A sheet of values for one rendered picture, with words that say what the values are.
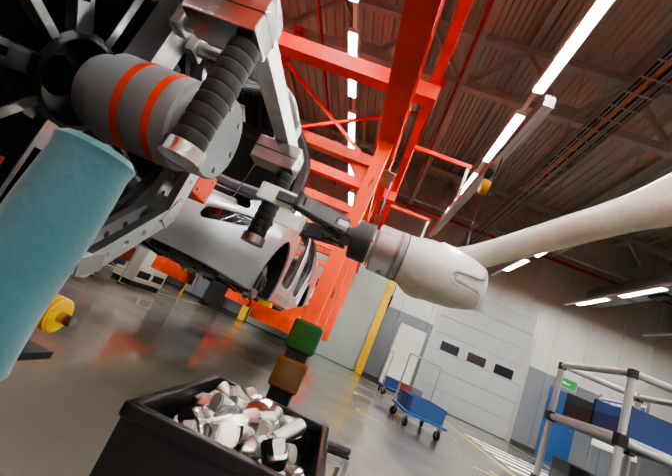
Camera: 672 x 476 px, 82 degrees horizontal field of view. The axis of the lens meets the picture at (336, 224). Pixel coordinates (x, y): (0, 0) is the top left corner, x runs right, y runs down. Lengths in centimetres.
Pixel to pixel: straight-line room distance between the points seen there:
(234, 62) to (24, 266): 29
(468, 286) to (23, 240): 59
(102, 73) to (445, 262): 58
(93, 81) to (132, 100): 6
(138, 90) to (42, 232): 24
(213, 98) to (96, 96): 26
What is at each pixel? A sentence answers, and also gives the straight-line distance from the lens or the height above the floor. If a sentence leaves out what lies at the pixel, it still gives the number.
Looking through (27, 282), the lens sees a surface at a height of 58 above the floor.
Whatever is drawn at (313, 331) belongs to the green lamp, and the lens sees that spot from 52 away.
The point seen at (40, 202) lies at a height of 66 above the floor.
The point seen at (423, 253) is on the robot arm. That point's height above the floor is 84.
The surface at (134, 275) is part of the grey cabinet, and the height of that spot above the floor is 21.
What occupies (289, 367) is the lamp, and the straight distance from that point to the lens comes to 52.
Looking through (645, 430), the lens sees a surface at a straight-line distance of 197.
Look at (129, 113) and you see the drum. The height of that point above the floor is 81.
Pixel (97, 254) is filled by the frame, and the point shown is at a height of 62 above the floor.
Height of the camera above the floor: 65
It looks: 15 degrees up
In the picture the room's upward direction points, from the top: 24 degrees clockwise
